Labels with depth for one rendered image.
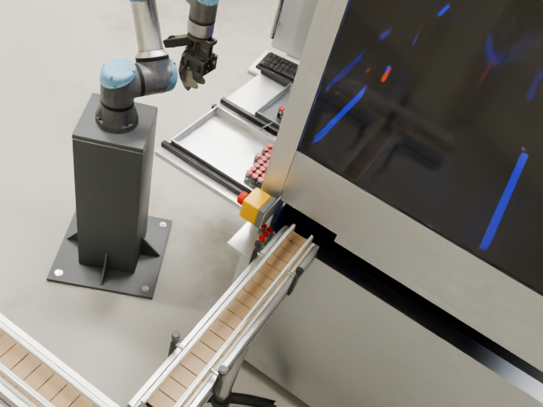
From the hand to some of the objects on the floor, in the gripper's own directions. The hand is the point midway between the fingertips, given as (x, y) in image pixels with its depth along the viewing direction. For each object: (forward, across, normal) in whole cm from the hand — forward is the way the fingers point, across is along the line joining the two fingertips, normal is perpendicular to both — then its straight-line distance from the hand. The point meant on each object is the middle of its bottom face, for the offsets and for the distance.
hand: (187, 86), depth 172 cm
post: (+110, -8, -42) cm, 118 cm away
